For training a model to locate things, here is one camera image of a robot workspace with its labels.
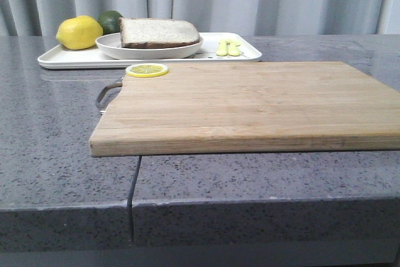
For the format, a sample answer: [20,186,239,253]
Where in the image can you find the wooden cutting board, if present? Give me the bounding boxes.
[89,61,399,156]

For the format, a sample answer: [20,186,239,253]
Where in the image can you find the lemon slice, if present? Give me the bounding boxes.
[126,63,169,78]

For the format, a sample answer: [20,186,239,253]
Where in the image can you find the yellow lemon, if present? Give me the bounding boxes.
[56,15,103,50]

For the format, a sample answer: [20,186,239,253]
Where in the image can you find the yellow plastic knife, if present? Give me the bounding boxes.
[227,39,241,57]

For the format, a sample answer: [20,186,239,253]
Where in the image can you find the white rectangular tray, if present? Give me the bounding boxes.
[37,33,262,69]

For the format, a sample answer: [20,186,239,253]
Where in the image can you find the green lime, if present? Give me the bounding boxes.
[97,10,122,35]

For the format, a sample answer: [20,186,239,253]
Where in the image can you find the white round plate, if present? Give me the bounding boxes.
[96,33,203,59]

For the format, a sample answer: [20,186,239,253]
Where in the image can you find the white bread slice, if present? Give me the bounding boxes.
[119,18,200,49]

